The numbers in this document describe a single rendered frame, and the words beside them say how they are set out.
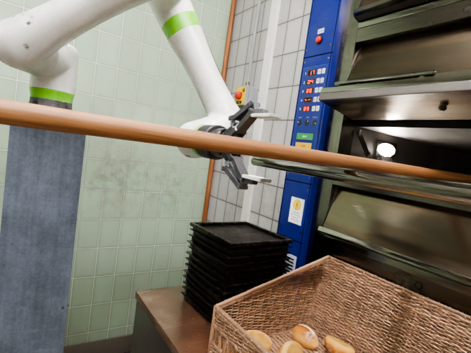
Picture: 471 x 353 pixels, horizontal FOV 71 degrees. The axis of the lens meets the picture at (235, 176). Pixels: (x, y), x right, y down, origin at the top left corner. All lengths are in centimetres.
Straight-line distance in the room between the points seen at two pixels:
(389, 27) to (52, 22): 101
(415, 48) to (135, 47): 125
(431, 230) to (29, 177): 118
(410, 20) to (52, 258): 135
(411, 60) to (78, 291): 174
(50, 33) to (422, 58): 105
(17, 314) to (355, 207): 114
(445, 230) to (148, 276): 148
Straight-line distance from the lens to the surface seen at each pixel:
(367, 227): 119
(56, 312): 130
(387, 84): 105
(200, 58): 106
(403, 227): 114
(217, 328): 104
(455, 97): 99
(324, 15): 148
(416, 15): 126
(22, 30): 106
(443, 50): 118
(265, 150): 61
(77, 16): 103
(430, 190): 69
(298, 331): 121
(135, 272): 197
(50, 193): 117
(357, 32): 138
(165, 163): 186
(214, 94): 103
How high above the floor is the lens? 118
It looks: 4 degrees down
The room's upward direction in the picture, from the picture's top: 8 degrees clockwise
